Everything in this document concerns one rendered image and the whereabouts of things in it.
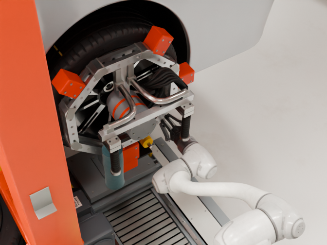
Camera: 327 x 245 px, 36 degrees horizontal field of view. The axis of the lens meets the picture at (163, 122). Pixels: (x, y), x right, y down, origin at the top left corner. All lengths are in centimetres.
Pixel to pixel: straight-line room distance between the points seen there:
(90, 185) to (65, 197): 106
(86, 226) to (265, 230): 92
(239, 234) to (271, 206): 17
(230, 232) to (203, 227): 101
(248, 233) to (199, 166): 57
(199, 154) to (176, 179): 17
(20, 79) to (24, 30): 13
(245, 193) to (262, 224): 24
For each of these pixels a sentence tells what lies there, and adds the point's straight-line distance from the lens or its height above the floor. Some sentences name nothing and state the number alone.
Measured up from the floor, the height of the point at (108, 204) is 14.
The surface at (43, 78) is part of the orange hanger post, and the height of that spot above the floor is 160.
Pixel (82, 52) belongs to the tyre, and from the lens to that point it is 197.
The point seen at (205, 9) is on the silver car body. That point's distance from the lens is 223.
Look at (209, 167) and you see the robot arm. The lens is 219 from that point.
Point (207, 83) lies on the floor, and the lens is 349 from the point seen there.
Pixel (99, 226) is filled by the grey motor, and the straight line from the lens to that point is 234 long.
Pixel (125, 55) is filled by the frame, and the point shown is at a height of 110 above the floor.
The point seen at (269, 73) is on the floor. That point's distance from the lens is 365.
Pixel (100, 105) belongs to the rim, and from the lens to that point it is 224.
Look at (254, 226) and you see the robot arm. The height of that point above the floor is 96.
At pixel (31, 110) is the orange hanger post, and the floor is 151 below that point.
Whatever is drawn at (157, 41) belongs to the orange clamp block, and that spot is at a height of 114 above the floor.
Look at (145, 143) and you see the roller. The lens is 245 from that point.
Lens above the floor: 244
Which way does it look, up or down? 49 degrees down
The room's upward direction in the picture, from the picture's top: 2 degrees clockwise
